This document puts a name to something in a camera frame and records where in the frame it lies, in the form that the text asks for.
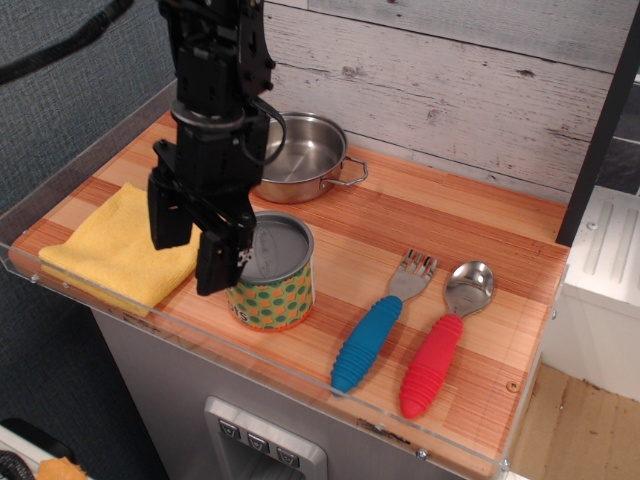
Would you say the stainless steel pot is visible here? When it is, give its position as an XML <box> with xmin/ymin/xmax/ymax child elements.
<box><xmin>253</xmin><ymin>112</ymin><xmax>368</xmax><ymax>204</ymax></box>

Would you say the black sleeved cable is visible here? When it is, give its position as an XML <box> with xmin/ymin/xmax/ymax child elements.
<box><xmin>0</xmin><ymin>0</ymin><xmax>134</xmax><ymax>86</ymax></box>

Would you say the blue handled fork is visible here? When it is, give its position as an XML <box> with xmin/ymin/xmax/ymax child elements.
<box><xmin>331</xmin><ymin>249</ymin><xmax>439</xmax><ymax>393</ymax></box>

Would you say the white toy cabinet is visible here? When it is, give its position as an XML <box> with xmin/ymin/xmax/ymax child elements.
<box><xmin>541</xmin><ymin>186</ymin><xmax>639</xmax><ymax>400</ymax></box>

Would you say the dark right frame post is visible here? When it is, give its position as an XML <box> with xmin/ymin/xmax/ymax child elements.
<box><xmin>556</xmin><ymin>2</ymin><xmax>639</xmax><ymax>247</ymax></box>

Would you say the red handled spoon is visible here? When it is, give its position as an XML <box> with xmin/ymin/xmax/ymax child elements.
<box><xmin>399</xmin><ymin>261</ymin><xmax>494</xmax><ymax>419</ymax></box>

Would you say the clear acrylic guard rail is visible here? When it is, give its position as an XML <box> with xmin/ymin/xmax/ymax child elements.
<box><xmin>1</xmin><ymin>86</ymin><xmax>568</xmax><ymax>479</ymax></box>

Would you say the silver dispenser button panel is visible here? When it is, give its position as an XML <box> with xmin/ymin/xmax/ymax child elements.
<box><xmin>204</xmin><ymin>396</ymin><xmax>328</xmax><ymax>479</ymax></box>

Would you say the yellow folded cloth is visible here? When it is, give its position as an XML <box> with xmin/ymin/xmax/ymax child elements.
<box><xmin>39</xmin><ymin>183</ymin><xmax>201</xmax><ymax>317</ymax></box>

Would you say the green orange dotted tin can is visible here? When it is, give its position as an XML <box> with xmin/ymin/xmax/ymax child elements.
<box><xmin>226</xmin><ymin>211</ymin><xmax>315</xmax><ymax>333</ymax></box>

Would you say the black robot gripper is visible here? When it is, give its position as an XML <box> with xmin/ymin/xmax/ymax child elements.
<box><xmin>147</xmin><ymin>107</ymin><xmax>270</xmax><ymax>296</ymax></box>

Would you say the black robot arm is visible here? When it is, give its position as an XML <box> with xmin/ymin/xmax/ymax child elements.
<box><xmin>147</xmin><ymin>1</ymin><xmax>281</xmax><ymax>296</ymax></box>

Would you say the orange object at corner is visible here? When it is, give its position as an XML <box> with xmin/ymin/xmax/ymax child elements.
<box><xmin>35</xmin><ymin>457</ymin><xmax>89</xmax><ymax>480</ymax></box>

